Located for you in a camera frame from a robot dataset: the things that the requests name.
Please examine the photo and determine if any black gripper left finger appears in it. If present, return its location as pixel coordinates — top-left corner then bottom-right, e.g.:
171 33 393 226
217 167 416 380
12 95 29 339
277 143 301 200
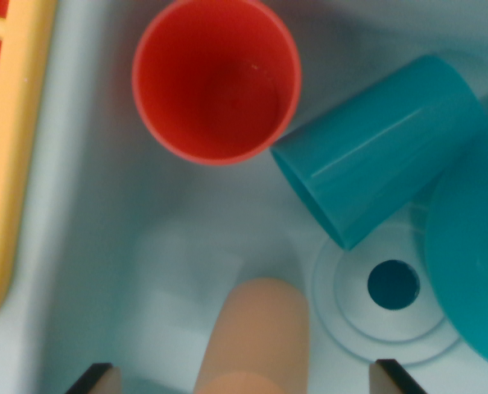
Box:
65 363 121 394

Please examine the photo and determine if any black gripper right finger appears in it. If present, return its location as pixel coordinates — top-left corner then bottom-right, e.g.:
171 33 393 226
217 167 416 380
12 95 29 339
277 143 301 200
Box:
369 359 427 394

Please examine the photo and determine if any beige detergent bottle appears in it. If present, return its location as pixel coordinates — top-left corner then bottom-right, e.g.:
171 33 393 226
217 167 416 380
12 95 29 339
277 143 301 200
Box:
193 277 312 394

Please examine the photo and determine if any light blue toy sink unit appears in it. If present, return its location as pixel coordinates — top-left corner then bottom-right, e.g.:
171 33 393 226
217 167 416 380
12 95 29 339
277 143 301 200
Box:
0 0 488 394

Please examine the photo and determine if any teal plastic plate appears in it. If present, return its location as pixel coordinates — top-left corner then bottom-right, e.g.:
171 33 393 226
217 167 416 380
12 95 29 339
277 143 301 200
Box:
423 88 488 373

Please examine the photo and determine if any teal plastic tumbler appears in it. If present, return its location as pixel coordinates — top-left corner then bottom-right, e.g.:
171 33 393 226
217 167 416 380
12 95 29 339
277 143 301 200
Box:
270 54 486 251

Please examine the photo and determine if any pale yellow dish rack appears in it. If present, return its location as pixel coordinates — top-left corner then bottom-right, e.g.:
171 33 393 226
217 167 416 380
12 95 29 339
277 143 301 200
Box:
0 0 59 329

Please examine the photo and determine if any red plastic tumbler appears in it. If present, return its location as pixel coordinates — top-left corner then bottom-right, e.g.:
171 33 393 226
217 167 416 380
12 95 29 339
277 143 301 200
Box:
130 0 303 167

